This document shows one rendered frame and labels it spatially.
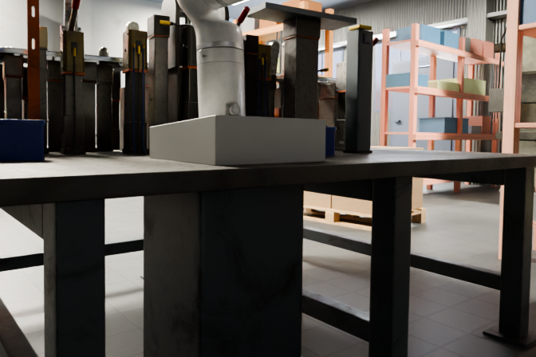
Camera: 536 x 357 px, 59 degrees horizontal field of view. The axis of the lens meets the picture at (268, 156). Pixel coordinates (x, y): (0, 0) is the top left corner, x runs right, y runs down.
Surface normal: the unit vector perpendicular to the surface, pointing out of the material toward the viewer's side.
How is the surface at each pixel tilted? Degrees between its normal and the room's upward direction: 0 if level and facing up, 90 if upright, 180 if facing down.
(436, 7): 90
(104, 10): 90
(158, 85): 90
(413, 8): 90
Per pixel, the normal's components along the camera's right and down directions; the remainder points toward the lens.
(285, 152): 0.62, 0.04
